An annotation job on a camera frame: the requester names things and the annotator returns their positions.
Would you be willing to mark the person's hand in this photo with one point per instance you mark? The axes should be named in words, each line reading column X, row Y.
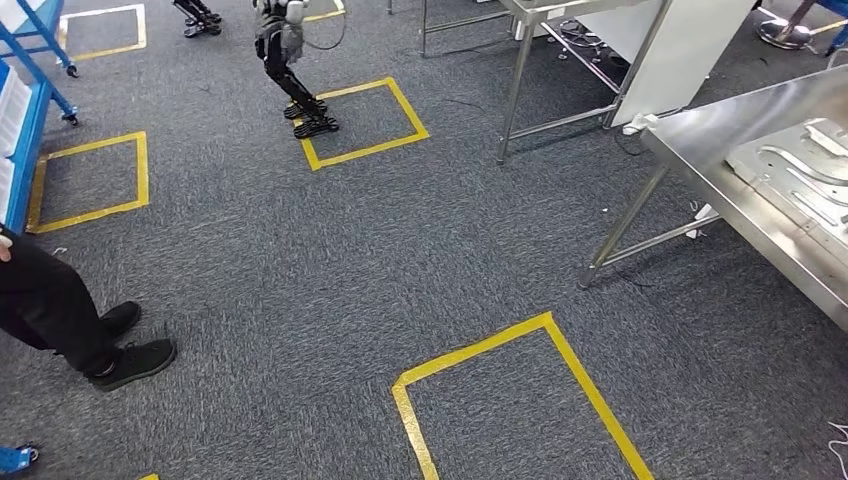
column 4, row 248

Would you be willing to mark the steel workbench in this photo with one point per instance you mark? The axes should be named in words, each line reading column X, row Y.
column 702, row 142

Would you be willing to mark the white plastic bin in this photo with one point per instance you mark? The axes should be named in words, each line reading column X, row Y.
column 5, row 192
column 13, row 106

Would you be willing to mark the person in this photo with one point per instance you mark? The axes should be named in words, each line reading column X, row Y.
column 46, row 305

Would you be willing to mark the steel side table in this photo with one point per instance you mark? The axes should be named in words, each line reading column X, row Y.
column 530, row 10

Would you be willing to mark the white power plug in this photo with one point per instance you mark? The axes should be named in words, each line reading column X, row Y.
column 639, row 124

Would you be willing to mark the white panel board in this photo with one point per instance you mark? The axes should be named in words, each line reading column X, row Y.
column 676, row 60

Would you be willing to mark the white power adapter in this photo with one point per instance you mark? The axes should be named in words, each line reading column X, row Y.
column 702, row 218

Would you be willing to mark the large stamped metal panel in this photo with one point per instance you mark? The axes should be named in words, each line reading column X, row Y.
column 782, row 192

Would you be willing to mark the chrome stool base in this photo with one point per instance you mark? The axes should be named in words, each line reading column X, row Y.
column 785, row 33

